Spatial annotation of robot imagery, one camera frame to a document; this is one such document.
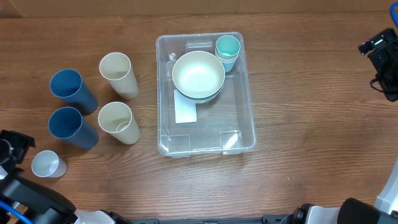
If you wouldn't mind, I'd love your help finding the white label sticker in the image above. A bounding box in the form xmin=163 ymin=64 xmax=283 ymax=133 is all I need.
xmin=174 ymin=90 xmax=197 ymax=124

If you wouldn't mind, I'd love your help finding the clear plastic storage container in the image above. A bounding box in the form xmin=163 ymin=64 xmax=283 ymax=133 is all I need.
xmin=155 ymin=32 xmax=256 ymax=158

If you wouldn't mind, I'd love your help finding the dark blue bowl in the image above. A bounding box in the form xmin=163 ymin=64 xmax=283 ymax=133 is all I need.
xmin=174 ymin=84 xmax=223 ymax=104

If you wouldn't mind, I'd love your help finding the light blue small cup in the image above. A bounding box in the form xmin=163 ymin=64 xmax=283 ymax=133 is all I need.
xmin=222 ymin=61 xmax=236 ymax=73

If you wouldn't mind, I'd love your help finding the cream tall cup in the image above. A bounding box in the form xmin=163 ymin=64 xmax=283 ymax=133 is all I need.
xmin=98 ymin=101 xmax=140 ymax=144
xmin=99 ymin=52 xmax=139 ymax=100

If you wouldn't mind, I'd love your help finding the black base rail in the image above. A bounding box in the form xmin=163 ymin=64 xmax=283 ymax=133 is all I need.
xmin=129 ymin=215 xmax=292 ymax=224

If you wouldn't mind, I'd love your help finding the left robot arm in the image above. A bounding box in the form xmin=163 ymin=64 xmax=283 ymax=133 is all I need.
xmin=1 ymin=129 xmax=131 ymax=224

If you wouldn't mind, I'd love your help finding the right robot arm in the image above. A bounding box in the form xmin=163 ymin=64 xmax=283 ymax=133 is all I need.
xmin=281 ymin=28 xmax=397 ymax=224

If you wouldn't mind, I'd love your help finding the grey small cup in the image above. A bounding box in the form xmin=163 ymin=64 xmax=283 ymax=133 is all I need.
xmin=31 ymin=151 xmax=67 ymax=178

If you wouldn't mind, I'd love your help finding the dark blue tall cup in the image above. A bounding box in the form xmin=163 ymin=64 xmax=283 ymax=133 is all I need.
xmin=50 ymin=68 xmax=98 ymax=115
xmin=49 ymin=106 xmax=99 ymax=150

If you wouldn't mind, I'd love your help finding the pink small cup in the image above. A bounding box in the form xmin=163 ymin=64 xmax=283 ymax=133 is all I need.
xmin=215 ymin=51 xmax=239 ymax=63

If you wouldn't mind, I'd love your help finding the cream bowl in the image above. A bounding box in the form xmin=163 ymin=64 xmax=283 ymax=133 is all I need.
xmin=172 ymin=50 xmax=226 ymax=86

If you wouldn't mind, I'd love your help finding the mint green small cup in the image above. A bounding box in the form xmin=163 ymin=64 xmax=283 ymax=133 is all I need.
xmin=216 ymin=35 xmax=241 ymax=60

